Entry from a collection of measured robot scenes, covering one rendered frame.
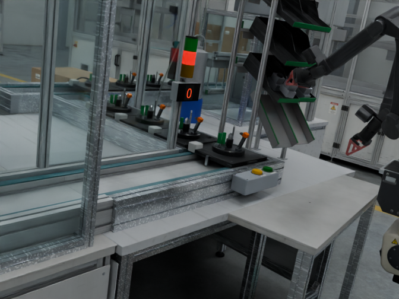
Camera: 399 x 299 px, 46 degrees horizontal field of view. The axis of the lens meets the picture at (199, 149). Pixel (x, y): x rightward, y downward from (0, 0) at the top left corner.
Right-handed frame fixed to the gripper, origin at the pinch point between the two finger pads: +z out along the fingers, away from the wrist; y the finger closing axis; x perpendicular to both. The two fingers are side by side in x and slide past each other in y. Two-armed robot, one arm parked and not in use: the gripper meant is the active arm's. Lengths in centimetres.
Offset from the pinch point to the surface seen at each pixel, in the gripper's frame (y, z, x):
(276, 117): -5.2, 17.1, 9.7
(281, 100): 4.0, 2.8, 7.2
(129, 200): 81, -16, 55
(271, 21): 12.7, -4.6, -24.3
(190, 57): 50, -1, -2
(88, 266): 93, -17, 73
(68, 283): 98, -18, 78
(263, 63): 11.1, 4.3, -9.0
